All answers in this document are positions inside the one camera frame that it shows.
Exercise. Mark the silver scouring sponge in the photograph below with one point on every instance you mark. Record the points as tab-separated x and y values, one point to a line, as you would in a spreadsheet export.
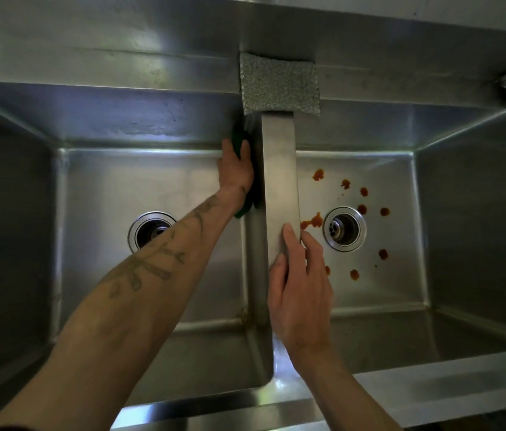
280	82

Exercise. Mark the basin drain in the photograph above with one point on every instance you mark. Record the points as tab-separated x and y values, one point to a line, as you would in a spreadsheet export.
145	231
345	228

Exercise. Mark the person's right forearm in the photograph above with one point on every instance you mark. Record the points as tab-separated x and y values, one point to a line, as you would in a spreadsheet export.
343	395

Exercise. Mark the person's left hand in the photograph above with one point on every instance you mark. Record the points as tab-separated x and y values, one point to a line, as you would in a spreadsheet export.
235	175

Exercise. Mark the green scouring cloth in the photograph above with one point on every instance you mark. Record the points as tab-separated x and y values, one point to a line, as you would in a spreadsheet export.
255	192

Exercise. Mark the person's left forearm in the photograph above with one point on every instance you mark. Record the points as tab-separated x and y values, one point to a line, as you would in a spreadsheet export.
122	309

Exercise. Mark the person's right hand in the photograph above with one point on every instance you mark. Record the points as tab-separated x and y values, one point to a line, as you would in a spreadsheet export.
302	300

